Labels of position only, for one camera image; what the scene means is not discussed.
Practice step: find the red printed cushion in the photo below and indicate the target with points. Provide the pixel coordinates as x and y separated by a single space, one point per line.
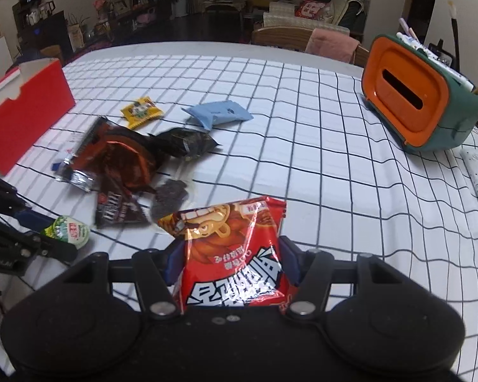
310 8

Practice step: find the sofa with cream cover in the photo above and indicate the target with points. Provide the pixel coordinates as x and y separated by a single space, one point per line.
281 8

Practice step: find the orange green tissue box organizer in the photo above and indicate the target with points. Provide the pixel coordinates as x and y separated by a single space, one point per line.
414 87

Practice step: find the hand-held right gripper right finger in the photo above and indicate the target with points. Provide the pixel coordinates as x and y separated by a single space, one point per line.
290 262

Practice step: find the red snack packet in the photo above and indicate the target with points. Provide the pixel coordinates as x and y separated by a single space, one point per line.
227 246

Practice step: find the light blue snack packet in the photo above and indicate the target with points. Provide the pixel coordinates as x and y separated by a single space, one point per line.
217 112

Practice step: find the black brush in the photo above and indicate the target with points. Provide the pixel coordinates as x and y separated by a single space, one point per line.
455 36

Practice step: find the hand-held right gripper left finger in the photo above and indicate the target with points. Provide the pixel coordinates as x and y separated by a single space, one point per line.
172 264

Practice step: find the yellow snack packet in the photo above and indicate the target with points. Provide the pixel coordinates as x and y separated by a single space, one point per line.
141 112

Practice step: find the red cardboard box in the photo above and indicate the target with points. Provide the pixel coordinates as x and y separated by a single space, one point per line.
28 111

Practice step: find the white marker pen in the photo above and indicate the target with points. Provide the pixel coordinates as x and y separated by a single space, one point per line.
406 39

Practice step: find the green white egg-shaped snack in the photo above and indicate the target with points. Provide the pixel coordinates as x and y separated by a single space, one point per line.
69 230

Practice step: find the black cabinet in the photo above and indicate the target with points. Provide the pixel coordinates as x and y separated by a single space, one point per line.
51 32

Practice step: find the pink towel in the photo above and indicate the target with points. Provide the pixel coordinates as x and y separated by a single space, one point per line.
330 43

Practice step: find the coffee table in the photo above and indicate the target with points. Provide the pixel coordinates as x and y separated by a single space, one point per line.
223 4

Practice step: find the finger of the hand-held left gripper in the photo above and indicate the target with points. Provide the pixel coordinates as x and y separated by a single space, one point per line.
32 219
47 246

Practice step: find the wooden chair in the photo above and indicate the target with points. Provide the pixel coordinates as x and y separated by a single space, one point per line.
51 51
279 36

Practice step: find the brown foil snack packet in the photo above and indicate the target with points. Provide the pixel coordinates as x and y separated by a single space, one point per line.
119 155

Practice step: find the silver black snack packet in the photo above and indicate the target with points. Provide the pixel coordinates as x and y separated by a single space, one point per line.
77 177

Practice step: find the purple-capped pen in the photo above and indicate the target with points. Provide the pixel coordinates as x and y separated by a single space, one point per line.
404 23

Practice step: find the dark brown chocolate candy packet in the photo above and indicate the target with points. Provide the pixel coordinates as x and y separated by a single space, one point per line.
117 207

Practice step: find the clear packet of dark snack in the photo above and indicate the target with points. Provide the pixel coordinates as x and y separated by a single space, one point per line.
171 197

